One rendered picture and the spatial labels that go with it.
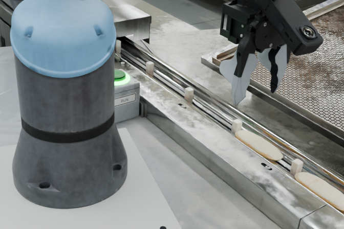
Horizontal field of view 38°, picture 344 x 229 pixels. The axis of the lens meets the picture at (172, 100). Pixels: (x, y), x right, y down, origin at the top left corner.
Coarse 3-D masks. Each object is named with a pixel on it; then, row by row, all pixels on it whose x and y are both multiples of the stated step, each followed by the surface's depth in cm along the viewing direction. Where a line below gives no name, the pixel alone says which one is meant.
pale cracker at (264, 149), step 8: (240, 136) 85; (248, 136) 85; (256, 136) 85; (248, 144) 83; (256, 144) 83; (264, 144) 83; (256, 152) 82; (264, 152) 81; (272, 152) 81; (280, 152) 82; (272, 160) 81
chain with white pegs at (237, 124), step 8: (120, 48) 117; (136, 64) 113; (152, 64) 107; (152, 72) 107; (160, 80) 106; (184, 96) 98; (192, 96) 98; (216, 120) 93; (232, 128) 88; (240, 128) 88; (296, 160) 78; (296, 168) 77
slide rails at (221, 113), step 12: (144, 60) 112; (144, 72) 107; (156, 72) 107; (180, 84) 103; (180, 96) 98; (216, 108) 95; (228, 120) 91; (228, 132) 87; (252, 132) 88; (288, 156) 82
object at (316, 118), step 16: (320, 16) 118; (320, 32) 111; (336, 32) 111; (320, 48) 105; (336, 48) 105; (320, 64) 100; (336, 64) 100; (256, 80) 97; (288, 80) 96; (320, 80) 95; (336, 80) 95; (272, 96) 92; (336, 96) 91; (304, 112) 87; (336, 128) 82
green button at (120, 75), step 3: (117, 72) 93; (120, 72) 94; (123, 72) 94; (117, 75) 92; (120, 75) 92; (123, 75) 92; (117, 78) 91; (120, 78) 92; (123, 78) 92; (117, 81) 91
